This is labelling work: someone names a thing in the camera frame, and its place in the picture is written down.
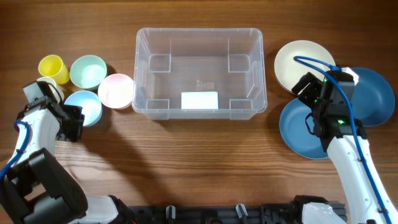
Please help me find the dark blue plate right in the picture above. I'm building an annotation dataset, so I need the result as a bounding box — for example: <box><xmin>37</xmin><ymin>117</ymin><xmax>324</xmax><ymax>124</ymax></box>
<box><xmin>351</xmin><ymin>67</ymin><xmax>396</xmax><ymax>126</ymax></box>

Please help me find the yellow plastic cup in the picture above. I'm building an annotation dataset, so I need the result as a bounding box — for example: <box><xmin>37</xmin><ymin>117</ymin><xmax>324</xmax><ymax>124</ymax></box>
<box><xmin>38</xmin><ymin>55</ymin><xmax>70</xmax><ymax>85</ymax></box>

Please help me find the cream plastic cup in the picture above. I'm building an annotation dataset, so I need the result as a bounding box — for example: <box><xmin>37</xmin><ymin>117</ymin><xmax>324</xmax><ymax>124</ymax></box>
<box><xmin>37</xmin><ymin>77</ymin><xmax>65</xmax><ymax>103</ymax></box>

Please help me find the blue plate front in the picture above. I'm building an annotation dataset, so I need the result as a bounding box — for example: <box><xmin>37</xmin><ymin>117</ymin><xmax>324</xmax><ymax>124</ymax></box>
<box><xmin>279</xmin><ymin>98</ymin><xmax>328</xmax><ymax>159</ymax></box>

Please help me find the pink plastic bowl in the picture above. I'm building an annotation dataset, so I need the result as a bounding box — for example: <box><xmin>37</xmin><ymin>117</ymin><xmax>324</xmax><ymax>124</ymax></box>
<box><xmin>98</xmin><ymin>73</ymin><xmax>134</xmax><ymax>110</ymax></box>

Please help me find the cream plate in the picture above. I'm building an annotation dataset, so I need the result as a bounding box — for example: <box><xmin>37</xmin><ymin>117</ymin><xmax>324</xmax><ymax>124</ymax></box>
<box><xmin>274</xmin><ymin>40</ymin><xmax>336</xmax><ymax>93</ymax></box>

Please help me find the clear plastic storage bin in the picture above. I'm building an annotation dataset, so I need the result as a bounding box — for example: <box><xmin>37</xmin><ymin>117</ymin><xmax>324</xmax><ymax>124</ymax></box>
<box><xmin>132</xmin><ymin>28</ymin><xmax>267</xmax><ymax>120</ymax></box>

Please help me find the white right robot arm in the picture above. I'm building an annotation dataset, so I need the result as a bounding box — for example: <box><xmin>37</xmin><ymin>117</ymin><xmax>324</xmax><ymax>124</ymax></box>
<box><xmin>292</xmin><ymin>71</ymin><xmax>397</xmax><ymax>223</ymax></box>

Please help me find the mint green bowl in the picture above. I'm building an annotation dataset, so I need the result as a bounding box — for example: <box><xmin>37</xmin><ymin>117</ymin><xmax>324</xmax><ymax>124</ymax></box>
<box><xmin>70</xmin><ymin>55</ymin><xmax>108</xmax><ymax>90</ymax></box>

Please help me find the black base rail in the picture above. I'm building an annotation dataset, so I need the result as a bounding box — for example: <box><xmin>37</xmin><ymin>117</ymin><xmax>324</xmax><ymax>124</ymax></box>
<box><xmin>130</xmin><ymin>203</ymin><xmax>301</xmax><ymax>224</ymax></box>

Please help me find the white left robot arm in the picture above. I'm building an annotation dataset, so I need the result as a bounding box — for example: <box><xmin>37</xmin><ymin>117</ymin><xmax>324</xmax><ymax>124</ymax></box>
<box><xmin>1</xmin><ymin>98</ymin><xmax>139</xmax><ymax>223</ymax></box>

